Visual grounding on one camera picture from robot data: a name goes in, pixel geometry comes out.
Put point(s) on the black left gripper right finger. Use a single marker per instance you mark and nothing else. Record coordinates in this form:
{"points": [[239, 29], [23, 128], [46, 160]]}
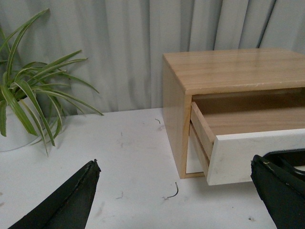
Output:
{"points": [[281, 186]]}

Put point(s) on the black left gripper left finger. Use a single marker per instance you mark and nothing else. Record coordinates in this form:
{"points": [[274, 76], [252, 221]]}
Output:
{"points": [[69, 206]]}

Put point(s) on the white-front wooden drawer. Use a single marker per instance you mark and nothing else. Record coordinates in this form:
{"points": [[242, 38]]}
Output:
{"points": [[225, 159]]}

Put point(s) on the wooden drawer cabinet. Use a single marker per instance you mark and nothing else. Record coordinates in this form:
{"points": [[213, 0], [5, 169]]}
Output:
{"points": [[237, 90]]}

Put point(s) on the white plant pot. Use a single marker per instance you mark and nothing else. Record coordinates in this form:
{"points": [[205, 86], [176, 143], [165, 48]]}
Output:
{"points": [[17, 136]]}

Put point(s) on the green spider plant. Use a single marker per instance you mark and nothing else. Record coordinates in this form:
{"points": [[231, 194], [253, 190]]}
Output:
{"points": [[33, 87]]}

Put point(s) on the grey curtain backdrop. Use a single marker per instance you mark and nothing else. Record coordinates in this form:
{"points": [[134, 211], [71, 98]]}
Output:
{"points": [[122, 41]]}

